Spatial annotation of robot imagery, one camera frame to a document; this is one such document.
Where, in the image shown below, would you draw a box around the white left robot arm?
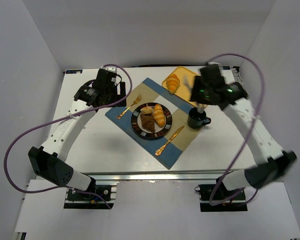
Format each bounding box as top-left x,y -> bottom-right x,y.
28,64 -> 127,193

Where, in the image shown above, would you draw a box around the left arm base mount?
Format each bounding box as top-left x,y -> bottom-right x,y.
63,183 -> 117,210

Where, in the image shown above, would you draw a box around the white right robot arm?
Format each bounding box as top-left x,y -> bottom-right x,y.
190,64 -> 297,191

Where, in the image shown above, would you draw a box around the blue beige checked placemat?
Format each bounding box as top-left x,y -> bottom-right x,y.
105,78 -> 201,169

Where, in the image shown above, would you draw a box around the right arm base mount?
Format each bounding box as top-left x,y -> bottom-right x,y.
194,184 -> 248,213

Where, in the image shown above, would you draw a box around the gold fork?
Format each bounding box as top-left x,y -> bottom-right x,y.
116,94 -> 142,119

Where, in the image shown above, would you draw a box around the black rimmed beige plate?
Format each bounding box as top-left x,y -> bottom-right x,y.
131,102 -> 173,140

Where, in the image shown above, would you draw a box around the large striped croissant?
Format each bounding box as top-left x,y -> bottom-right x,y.
165,74 -> 180,95

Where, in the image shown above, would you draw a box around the yellow tray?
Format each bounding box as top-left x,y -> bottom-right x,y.
161,66 -> 198,107

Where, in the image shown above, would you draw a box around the small round bun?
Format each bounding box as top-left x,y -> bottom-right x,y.
141,106 -> 154,115

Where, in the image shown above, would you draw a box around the metal bread tongs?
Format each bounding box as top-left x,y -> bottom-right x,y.
183,76 -> 206,115

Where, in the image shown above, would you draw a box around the small striped croissant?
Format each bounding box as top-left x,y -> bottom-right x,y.
152,104 -> 166,128

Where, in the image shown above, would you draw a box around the aluminium table frame rail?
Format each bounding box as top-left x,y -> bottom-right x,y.
49,65 -> 273,182

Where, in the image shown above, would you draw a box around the dark green mug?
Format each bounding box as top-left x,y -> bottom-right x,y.
187,107 -> 212,129

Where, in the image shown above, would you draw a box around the gold knife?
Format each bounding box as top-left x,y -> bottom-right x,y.
155,125 -> 185,156

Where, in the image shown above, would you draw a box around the chocolate croissant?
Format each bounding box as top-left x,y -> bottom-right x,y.
140,113 -> 156,133

